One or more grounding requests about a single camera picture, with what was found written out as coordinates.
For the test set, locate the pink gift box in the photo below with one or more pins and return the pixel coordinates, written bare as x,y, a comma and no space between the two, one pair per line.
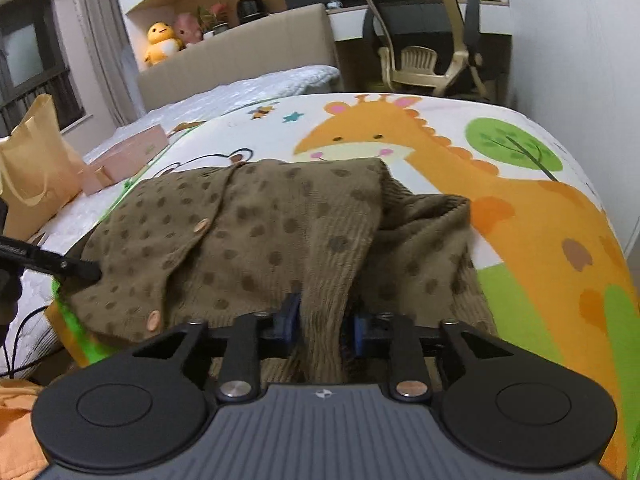
125,152

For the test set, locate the beige mesh office chair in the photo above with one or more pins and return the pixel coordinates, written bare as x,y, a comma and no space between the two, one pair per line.
425,10

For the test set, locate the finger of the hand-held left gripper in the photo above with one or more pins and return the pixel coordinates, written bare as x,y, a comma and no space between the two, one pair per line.
75,267

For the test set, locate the cartoon giraffe printed blanket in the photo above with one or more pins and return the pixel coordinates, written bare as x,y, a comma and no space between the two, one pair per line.
525,210

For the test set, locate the white wardrobe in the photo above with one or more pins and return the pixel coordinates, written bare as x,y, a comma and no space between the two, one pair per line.
575,85

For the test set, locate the grey curtain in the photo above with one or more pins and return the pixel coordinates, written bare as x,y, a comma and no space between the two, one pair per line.
100,35

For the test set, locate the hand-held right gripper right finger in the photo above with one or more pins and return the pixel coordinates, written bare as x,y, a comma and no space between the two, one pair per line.
361,335

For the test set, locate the pink plush toy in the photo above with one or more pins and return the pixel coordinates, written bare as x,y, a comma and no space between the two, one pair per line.
187,32

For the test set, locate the potted plant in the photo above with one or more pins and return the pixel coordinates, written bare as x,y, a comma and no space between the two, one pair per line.
215,12

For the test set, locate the yellow tote bag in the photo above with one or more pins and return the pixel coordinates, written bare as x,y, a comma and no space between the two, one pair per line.
35,170

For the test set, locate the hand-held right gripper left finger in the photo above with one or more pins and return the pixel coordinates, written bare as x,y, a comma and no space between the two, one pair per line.
287,320

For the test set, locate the beige upholstered bed headboard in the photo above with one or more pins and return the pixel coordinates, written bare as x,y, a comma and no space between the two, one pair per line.
250,45

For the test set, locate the orange cloth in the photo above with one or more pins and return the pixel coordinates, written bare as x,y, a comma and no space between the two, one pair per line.
15,425

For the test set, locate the yellow duck plush toy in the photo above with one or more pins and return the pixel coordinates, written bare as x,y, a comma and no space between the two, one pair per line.
162,42

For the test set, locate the window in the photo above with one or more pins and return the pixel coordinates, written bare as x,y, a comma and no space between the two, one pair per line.
30,50

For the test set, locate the white desk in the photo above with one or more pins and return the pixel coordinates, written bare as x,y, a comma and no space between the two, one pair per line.
350,25

